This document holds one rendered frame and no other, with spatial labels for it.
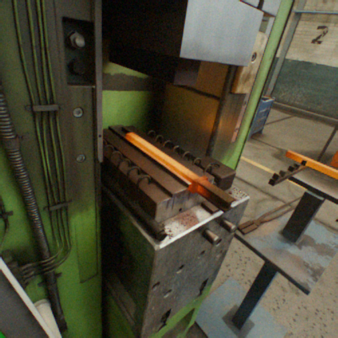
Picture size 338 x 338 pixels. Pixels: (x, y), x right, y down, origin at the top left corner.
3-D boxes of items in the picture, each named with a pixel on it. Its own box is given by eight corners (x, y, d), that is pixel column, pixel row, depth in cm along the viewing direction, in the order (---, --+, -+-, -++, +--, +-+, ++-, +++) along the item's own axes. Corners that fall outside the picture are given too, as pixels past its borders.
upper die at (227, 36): (247, 66, 47) (264, 12, 42) (179, 58, 34) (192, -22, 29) (138, 43, 72) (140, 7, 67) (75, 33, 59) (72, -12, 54)
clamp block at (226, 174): (231, 188, 72) (237, 171, 69) (215, 195, 67) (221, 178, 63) (204, 171, 79) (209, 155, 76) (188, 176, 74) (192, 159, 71)
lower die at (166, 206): (208, 199, 64) (215, 174, 60) (153, 224, 52) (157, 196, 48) (131, 143, 89) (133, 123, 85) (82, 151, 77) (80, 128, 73)
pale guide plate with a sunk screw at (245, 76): (250, 93, 74) (269, 34, 66) (235, 93, 69) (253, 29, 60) (245, 92, 75) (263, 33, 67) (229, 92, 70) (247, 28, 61)
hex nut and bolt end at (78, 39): (89, 77, 40) (88, 33, 37) (74, 76, 39) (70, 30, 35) (84, 74, 42) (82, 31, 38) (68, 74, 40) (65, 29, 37)
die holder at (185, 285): (215, 280, 93) (251, 195, 70) (139, 345, 69) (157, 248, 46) (141, 206, 126) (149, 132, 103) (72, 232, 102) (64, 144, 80)
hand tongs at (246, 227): (307, 194, 120) (308, 192, 119) (314, 198, 117) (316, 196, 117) (235, 228, 87) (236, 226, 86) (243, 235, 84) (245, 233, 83)
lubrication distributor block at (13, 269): (37, 292, 53) (27, 255, 46) (6, 308, 49) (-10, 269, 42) (33, 282, 55) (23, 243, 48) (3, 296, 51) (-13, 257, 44)
